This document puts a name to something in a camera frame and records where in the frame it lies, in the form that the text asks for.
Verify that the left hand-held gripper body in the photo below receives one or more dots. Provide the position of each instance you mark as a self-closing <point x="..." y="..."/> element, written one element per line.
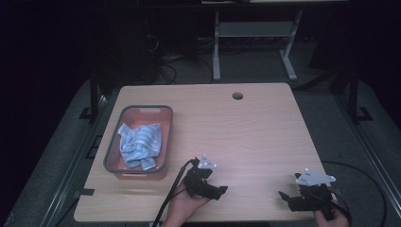
<point x="196" y="180"/>

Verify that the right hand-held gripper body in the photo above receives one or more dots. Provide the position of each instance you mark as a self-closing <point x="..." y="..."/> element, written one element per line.
<point x="315" y="192"/>

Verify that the blue striped towel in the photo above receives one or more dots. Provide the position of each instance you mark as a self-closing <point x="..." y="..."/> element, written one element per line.
<point x="140" y="145"/>

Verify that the pink basket with grey rim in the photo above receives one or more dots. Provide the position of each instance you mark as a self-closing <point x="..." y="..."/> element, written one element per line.
<point x="132" y="121"/>

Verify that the person's right hand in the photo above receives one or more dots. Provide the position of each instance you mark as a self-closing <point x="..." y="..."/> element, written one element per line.
<point x="331" y="220"/>

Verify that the person's left hand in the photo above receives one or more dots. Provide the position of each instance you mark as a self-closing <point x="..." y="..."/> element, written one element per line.
<point x="181" y="209"/>

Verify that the black metal stand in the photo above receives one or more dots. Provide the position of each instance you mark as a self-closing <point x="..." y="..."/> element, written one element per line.
<point x="94" y="94"/>
<point x="353" y="94"/>

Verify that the aluminium frame rail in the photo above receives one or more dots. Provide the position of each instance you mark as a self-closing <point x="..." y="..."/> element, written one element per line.
<point x="372" y="151"/>
<point x="72" y="164"/>

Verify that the white metal desk frame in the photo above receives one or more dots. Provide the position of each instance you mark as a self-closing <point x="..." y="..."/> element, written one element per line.
<point x="255" y="30"/>

